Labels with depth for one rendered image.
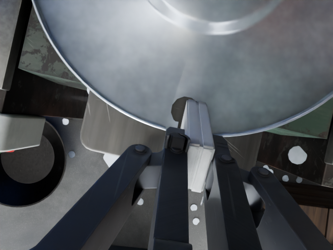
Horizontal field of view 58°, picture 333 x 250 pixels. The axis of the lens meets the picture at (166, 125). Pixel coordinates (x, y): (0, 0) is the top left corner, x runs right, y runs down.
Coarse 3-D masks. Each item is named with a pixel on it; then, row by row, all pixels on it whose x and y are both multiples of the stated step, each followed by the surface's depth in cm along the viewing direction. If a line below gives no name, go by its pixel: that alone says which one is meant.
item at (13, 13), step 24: (0, 0) 37; (24, 0) 37; (0, 24) 37; (24, 24) 39; (0, 48) 37; (0, 72) 37; (24, 72) 43; (0, 96) 39; (24, 96) 44; (48, 96) 53; (72, 96) 67; (72, 120) 98
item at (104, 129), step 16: (96, 96) 23; (96, 112) 23; (112, 112) 23; (176, 112) 23; (96, 128) 23; (112, 128) 23; (128, 128) 23; (144, 128) 23; (96, 144) 23; (112, 144) 23; (128, 144) 23; (144, 144) 23; (160, 144) 23; (240, 144) 24; (256, 144) 24; (240, 160) 24
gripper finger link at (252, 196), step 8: (216, 136) 19; (216, 144) 18; (224, 144) 18; (216, 152) 17; (224, 152) 17; (240, 168) 16; (208, 176) 16; (208, 184) 16; (248, 184) 15; (248, 192) 15; (256, 192) 15; (248, 200) 15; (256, 200) 15; (256, 208) 15
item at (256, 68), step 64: (64, 0) 23; (128, 0) 23; (192, 0) 23; (256, 0) 23; (320, 0) 23; (128, 64) 23; (192, 64) 23; (256, 64) 23; (320, 64) 23; (256, 128) 23
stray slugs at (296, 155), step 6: (294, 150) 37; (300, 150) 37; (108, 156) 37; (114, 156) 37; (288, 156) 37; (294, 156) 37; (300, 156) 37; (306, 156) 37; (108, 162) 37; (294, 162) 37; (300, 162) 37
